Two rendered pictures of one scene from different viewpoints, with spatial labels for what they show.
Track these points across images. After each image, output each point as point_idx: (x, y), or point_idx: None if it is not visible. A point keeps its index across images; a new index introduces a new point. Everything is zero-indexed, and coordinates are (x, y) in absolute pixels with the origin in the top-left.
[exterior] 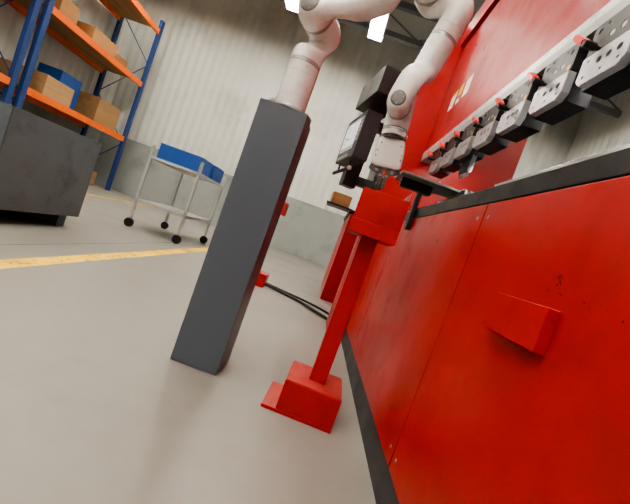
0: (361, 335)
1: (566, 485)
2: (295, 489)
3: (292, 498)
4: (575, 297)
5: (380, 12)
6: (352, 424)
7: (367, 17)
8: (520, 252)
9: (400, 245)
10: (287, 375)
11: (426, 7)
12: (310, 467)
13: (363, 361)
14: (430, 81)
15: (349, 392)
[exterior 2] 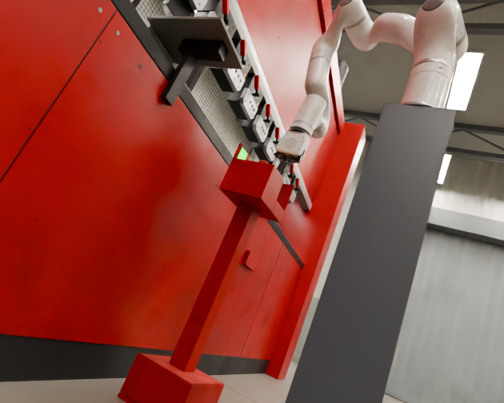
0: None
1: (248, 296)
2: (220, 401)
3: (225, 401)
4: (258, 254)
5: (381, 38)
6: (114, 382)
7: (390, 40)
8: (252, 233)
9: (142, 113)
10: (218, 385)
11: (347, 25)
12: None
13: (66, 318)
14: (306, 93)
15: (35, 383)
